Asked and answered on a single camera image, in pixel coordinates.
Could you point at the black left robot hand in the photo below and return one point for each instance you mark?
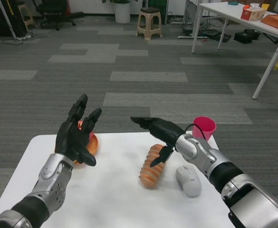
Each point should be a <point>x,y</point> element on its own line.
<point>71,140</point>

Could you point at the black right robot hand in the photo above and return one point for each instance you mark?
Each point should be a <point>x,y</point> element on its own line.
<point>165,130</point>

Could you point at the ridged tan bread loaf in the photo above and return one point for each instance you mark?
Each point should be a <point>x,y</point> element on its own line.
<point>150,175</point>

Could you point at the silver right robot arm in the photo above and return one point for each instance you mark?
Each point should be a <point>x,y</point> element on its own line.
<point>236,180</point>

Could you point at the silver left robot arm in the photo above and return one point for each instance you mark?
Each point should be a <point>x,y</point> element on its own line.
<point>50,175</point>

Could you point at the red toy apple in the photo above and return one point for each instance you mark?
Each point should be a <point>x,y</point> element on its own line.
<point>80,124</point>

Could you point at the orange plastic plate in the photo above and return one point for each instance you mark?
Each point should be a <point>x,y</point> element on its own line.
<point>93,145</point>

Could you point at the pink plastic cup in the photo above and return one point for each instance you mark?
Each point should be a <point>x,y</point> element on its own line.
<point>208,133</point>

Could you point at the white computer mouse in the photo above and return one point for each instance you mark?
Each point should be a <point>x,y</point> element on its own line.
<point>189,181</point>

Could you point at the black flat floor device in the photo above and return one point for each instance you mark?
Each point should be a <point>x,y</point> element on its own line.
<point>212,34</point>

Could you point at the white power strip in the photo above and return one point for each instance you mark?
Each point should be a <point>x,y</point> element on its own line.
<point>23,37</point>

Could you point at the beige plastic stool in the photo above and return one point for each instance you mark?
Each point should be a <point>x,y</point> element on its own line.
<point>150,14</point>

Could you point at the black bag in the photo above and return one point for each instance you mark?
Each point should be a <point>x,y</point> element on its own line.
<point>246,36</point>

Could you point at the white cylindrical pot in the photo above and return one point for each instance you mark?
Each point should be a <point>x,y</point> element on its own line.
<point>122,13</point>

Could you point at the dark green crate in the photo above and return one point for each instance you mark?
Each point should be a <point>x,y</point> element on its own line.
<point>156,3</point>

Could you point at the black office chair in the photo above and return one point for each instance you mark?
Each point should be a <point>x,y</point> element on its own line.
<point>55,13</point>

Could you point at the small wooden stool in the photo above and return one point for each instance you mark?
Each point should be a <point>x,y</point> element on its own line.
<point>29,17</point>

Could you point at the white metal-legged desk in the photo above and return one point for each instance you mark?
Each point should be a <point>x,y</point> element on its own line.
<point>229,13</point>

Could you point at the teal shallow dish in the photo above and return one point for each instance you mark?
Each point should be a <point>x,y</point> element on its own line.
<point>233,3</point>

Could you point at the red and white tissue box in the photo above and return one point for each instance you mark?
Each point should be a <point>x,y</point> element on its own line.
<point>251,14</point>

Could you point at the small orange ball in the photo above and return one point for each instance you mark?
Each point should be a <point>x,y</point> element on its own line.
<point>246,7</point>

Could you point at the orange woven tray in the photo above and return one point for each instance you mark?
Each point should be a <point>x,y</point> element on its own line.
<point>274,21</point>

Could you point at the white slanted frame leg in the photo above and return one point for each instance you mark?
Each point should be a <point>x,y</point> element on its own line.
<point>7,21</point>

